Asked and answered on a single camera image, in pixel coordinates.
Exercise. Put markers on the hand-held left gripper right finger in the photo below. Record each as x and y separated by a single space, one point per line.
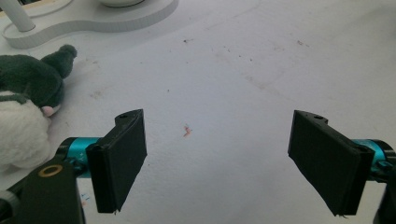
327 161

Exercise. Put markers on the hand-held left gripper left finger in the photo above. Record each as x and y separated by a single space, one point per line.
120 165

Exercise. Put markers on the white bowl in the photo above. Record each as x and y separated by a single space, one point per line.
120 2

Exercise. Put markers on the white stand pole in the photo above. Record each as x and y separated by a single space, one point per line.
17 14

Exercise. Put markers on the white stand base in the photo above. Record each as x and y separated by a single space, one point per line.
93 18

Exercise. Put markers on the dark green and white plush toy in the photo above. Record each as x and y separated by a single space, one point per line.
28 102

